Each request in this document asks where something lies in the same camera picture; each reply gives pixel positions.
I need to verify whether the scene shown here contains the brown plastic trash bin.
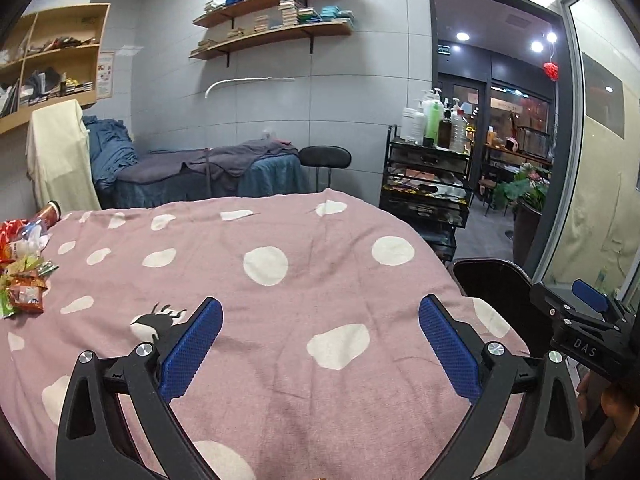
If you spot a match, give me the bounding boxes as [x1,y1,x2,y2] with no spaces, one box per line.
[448,258,552,358]

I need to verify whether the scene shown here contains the person's right hand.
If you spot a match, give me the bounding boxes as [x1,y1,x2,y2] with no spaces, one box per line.
[577,370,639,471]

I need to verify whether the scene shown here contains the potted green plant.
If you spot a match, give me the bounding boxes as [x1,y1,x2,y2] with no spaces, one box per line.
[492,162,550,268]

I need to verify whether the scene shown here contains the pink polka dot blanket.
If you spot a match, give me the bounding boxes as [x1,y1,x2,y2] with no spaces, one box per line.
[1,191,527,479]

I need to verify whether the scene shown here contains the colourful snack packet pile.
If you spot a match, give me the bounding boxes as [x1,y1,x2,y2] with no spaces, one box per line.
[1,200,61,318]

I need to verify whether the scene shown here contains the black metal utility cart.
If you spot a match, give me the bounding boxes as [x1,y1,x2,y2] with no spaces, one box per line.
[378,125,473,262]

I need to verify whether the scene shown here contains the clear plastic bottle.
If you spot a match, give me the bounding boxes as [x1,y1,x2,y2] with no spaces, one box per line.
[449,98,466,154]

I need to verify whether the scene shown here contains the massage bed with blue cover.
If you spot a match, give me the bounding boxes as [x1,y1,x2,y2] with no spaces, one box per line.
[91,139,309,209]

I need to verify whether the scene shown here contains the red hanging ornament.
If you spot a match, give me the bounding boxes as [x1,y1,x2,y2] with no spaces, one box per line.
[542,61,559,82]

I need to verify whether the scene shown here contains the green plastic bottle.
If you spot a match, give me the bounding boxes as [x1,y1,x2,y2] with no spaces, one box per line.
[422,88,444,148]

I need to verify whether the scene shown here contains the pile of blue towels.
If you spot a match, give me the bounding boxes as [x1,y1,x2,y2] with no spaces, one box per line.
[82,116,138,192]

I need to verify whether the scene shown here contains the white pump bottle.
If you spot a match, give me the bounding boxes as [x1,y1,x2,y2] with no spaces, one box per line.
[399,107,424,145]

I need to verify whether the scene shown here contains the cream towel on chair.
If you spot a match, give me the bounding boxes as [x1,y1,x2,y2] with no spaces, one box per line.
[26,100,101,214]

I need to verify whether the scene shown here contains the wooden cubby shelf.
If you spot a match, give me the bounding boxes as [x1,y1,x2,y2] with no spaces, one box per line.
[1,3,115,133]

